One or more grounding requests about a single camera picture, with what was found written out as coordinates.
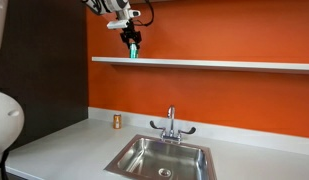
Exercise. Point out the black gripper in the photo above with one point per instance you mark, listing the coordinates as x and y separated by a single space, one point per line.
130 35

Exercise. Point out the green soda can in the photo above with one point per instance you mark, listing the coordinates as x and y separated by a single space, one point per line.
133 52

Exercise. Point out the orange soda can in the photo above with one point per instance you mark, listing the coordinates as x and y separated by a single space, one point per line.
117 121

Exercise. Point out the stainless steel sink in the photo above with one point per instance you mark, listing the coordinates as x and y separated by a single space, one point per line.
160 160

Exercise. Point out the white counter backsplash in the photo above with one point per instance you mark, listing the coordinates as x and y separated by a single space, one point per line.
227 133

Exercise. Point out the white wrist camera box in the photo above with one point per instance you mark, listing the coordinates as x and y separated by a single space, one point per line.
117 24

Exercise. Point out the white wall shelf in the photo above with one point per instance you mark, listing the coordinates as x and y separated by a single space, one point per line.
210 64

